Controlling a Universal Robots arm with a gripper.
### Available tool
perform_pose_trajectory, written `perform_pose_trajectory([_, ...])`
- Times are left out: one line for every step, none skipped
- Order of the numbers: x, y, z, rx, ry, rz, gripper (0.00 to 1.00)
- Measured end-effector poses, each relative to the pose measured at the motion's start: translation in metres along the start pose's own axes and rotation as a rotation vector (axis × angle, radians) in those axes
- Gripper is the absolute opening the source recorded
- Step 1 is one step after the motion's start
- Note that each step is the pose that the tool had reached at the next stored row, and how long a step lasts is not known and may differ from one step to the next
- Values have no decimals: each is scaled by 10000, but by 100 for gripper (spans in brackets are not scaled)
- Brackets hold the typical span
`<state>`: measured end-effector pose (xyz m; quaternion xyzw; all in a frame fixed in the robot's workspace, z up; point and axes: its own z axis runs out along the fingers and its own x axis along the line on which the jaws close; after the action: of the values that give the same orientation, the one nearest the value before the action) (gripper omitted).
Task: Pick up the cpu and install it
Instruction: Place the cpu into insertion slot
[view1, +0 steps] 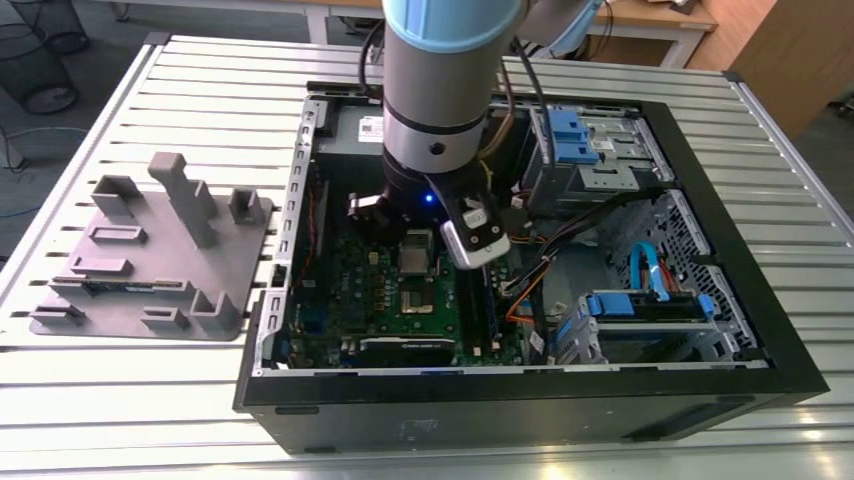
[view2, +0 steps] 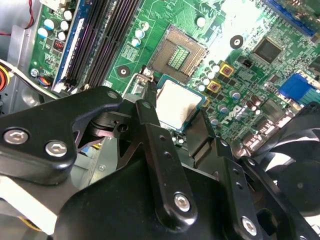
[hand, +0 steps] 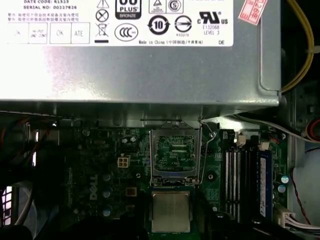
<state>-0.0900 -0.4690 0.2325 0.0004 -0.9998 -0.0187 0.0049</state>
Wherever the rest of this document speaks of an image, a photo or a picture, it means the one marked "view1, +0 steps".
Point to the silver CPU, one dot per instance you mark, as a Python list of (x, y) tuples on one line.
[(415, 261)]

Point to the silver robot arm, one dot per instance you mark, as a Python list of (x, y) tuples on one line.
[(433, 100)]

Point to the CPU socket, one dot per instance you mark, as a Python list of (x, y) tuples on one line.
[(419, 296)]

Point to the grey power supply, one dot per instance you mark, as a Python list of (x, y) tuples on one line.
[(347, 175)]

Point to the green motherboard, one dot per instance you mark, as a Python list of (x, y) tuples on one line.
[(360, 300)]

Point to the blue drive bay latch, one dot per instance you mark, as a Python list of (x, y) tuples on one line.
[(567, 135)]

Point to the grey metal drive cage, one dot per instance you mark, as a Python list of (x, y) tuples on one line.
[(600, 190)]

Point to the black graphics card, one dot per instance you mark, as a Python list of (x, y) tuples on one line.
[(407, 350)]

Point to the hard disk in blue carrier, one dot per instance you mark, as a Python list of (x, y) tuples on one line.
[(620, 305)]

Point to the grey parts rack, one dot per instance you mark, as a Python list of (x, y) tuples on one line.
[(173, 280)]

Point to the black PC case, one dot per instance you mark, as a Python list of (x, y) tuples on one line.
[(467, 415)]

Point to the green RAM stick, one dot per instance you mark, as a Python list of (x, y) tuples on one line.
[(120, 286)]

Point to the grey metal disk bay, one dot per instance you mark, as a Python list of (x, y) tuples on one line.
[(667, 340)]

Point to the wooden desk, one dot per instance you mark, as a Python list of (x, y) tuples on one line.
[(660, 20)]

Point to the large black mesh bin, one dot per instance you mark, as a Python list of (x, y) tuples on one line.
[(33, 75)]

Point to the small black mesh bin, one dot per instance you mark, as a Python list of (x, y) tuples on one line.
[(66, 25)]

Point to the wooden cabinet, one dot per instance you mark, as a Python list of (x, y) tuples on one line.
[(794, 60)]

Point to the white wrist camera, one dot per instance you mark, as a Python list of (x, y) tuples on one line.
[(476, 240)]

